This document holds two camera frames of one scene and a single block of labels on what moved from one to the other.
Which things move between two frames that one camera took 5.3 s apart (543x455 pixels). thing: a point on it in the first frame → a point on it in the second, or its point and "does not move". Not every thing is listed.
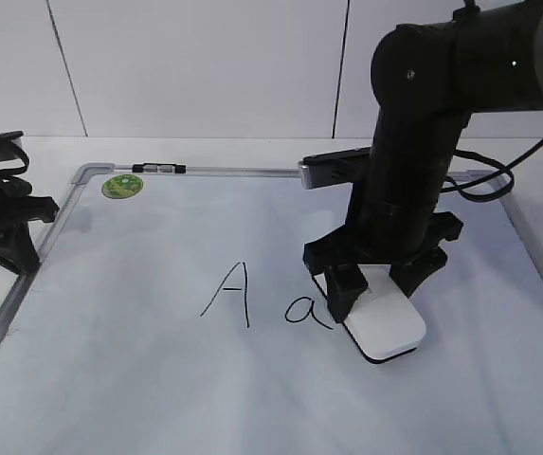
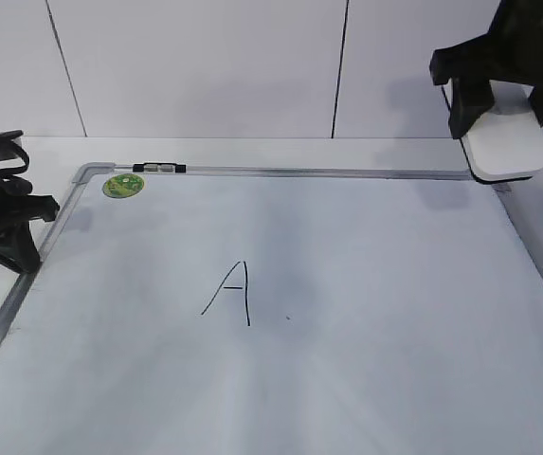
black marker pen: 159,168 does not move
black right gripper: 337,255 → 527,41
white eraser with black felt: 387,323 → 509,142
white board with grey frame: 168,313 does not move
